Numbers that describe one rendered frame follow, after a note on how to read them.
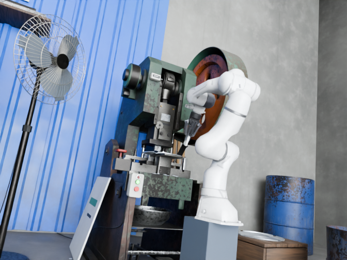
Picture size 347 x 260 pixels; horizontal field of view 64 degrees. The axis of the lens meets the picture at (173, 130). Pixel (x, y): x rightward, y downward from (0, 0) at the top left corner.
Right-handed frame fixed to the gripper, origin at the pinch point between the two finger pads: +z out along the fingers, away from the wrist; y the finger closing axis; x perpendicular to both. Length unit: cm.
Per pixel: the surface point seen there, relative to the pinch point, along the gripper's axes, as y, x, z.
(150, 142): -18.5, 15.8, 11.0
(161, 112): -13.0, 24.7, -10.4
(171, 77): -10, 35, -36
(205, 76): 28, 52, -46
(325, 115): 325, 148, -53
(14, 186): -95, 18, 57
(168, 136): -7.1, 13.5, 3.4
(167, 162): -8.4, 0.2, 17.8
